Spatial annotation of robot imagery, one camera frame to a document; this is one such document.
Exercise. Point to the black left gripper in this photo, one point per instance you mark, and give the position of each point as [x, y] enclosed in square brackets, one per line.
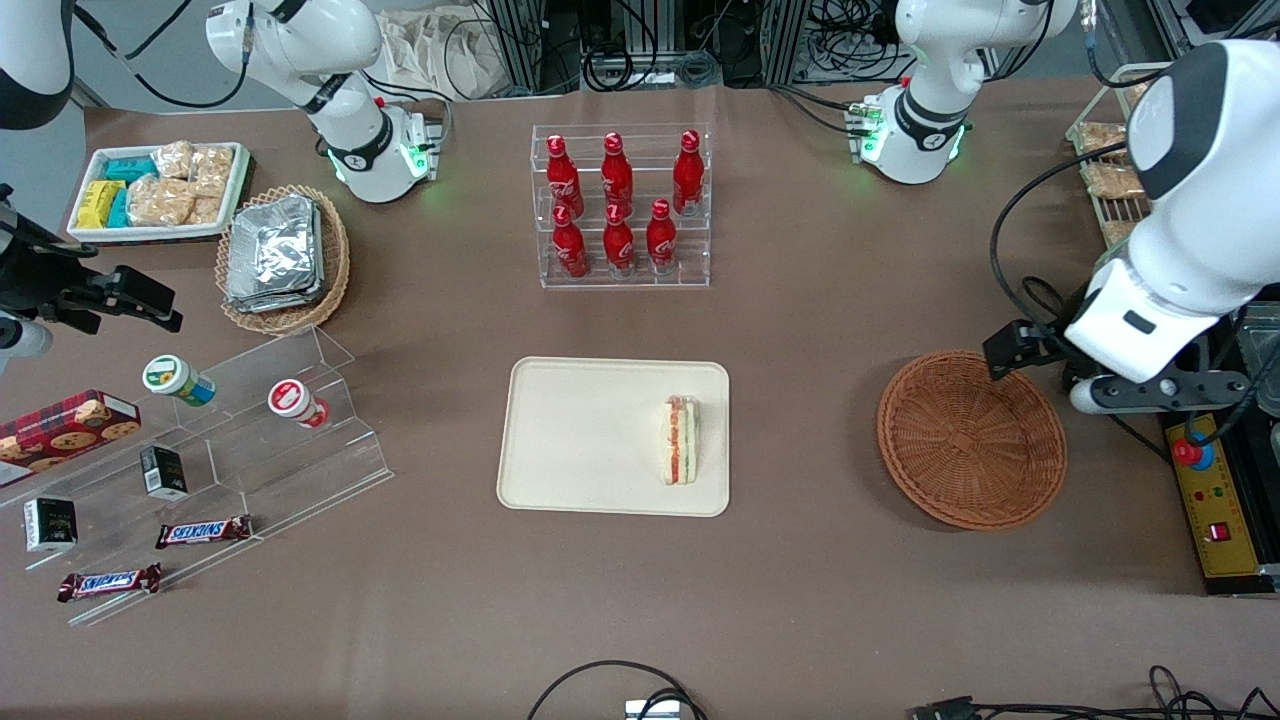
[1046, 349]

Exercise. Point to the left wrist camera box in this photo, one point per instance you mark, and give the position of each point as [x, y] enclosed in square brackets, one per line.
[1018, 348]

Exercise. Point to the small black carton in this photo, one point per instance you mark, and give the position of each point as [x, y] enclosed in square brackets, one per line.
[163, 472]
[50, 525]

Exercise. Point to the green lid cup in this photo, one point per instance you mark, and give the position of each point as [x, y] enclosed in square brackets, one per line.
[172, 378]

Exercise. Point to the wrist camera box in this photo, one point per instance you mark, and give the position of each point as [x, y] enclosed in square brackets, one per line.
[1018, 348]
[140, 295]

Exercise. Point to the clear plastic container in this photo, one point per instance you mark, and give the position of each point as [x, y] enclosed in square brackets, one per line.
[1262, 350]

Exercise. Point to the white rectangular snack tray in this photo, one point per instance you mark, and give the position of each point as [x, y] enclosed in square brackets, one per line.
[150, 233]

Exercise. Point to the clear bagged rice cracker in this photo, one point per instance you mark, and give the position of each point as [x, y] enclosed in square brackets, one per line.
[211, 172]
[160, 202]
[172, 159]

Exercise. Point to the red tartan cookie box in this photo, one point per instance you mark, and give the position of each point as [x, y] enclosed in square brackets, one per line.
[60, 435]

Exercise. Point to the triangular sandwich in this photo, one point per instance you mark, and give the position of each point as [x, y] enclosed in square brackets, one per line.
[680, 440]

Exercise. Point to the clear acrylic stepped stand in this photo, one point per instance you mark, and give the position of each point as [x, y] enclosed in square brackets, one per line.
[290, 470]

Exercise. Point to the black yellow control box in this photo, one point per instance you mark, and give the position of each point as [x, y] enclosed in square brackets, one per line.
[1225, 520]

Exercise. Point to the white cloth bag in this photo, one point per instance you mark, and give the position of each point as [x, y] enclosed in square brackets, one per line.
[440, 55]

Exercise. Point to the bagged pastry snack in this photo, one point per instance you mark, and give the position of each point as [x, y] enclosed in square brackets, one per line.
[1112, 180]
[1118, 232]
[1102, 138]

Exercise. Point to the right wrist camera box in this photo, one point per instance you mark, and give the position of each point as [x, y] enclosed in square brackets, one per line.
[140, 295]

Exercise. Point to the silver foil packs stack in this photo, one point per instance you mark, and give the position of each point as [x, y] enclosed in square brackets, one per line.
[275, 252]

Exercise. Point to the red lid cup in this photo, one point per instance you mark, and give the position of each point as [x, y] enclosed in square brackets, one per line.
[292, 400]

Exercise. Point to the brown snickers bar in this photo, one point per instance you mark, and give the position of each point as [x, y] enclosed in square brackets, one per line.
[203, 532]
[108, 582]

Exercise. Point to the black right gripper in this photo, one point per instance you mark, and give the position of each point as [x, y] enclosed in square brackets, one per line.
[40, 283]

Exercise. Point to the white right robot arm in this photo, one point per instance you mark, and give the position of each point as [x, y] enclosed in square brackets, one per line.
[350, 130]

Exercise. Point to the brown round wicker basket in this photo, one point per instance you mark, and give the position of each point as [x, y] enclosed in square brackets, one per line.
[970, 440]

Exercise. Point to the red cola bottle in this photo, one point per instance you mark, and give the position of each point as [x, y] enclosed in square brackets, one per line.
[661, 242]
[617, 172]
[570, 248]
[562, 175]
[618, 245]
[688, 172]

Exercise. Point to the red emergency stop button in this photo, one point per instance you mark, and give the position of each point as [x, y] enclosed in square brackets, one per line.
[1190, 452]

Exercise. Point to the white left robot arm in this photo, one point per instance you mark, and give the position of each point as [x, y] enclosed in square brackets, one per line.
[1190, 230]

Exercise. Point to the light oval wicker basket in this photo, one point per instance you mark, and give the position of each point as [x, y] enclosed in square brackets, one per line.
[335, 270]

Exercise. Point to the teal snack pack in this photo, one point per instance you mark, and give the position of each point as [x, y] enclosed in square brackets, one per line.
[130, 169]
[119, 210]

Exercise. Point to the beige plastic tray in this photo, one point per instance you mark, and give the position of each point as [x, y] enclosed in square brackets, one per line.
[590, 436]

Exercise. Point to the clear acrylic bottle rack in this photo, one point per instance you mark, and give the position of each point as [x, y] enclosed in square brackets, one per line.
[640, 285]

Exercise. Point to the yellow snack pack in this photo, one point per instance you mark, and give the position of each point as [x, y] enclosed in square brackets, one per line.
[98, 204]

